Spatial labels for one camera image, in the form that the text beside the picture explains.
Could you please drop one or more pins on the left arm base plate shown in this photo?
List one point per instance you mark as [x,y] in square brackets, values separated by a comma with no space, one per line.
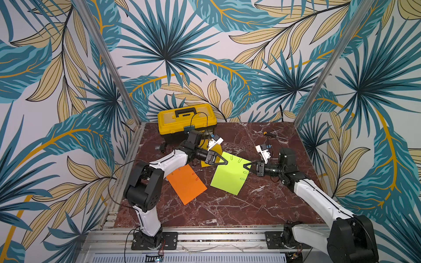
[166,240]

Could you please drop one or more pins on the aluminium corner post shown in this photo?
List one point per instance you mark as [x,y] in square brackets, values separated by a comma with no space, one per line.
[94,31]
[349,32]

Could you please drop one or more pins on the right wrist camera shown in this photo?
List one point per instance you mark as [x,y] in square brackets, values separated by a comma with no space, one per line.
[265,151]

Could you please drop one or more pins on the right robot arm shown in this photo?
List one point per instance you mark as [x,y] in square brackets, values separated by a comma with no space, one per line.
[348,238]

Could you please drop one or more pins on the yellow black toolbox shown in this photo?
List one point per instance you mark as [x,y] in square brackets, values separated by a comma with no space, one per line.
[175,124]

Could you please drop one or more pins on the lime green paper sheet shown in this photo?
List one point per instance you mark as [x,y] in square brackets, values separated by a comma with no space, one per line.
[232,176]

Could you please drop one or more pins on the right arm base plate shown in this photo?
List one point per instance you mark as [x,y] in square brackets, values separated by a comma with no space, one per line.
[281,240]

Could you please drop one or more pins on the left aluminium corner post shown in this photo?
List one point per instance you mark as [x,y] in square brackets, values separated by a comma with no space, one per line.
[94,31]

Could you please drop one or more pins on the orange paper sheet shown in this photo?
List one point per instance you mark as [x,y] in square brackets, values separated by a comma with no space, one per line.
[186,184]

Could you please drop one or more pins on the small black orange tool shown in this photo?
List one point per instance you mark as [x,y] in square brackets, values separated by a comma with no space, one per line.
[267,134]

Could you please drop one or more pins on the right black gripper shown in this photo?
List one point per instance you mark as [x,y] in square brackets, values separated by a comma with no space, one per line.
[259,167]

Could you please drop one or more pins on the right aluminium corner post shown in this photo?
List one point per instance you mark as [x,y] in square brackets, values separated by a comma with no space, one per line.
[349,32]

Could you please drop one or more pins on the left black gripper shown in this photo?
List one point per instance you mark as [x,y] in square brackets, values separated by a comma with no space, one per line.
[211,161]

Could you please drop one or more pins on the aluminium front frame rail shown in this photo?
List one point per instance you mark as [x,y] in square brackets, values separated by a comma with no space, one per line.
[215,244]

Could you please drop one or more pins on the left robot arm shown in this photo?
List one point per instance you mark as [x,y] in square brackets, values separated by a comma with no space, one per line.
[144,185]

